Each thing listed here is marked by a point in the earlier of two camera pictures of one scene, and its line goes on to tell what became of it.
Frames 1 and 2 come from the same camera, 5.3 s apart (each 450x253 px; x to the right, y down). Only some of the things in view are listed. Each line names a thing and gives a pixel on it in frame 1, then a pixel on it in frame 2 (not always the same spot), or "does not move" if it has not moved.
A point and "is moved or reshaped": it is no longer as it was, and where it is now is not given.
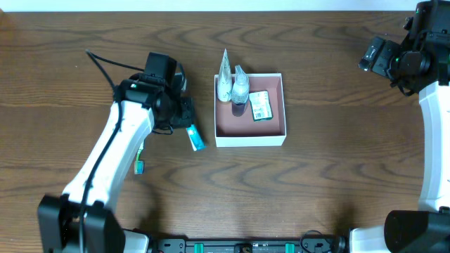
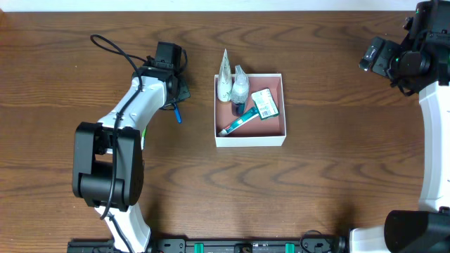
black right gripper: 373,56 does not move
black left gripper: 188,114 -> 183,93
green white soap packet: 261,107 is moved or reshaped
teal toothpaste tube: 195,139 -> 251,114
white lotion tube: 225,79 does not move
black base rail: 335,244 does not move
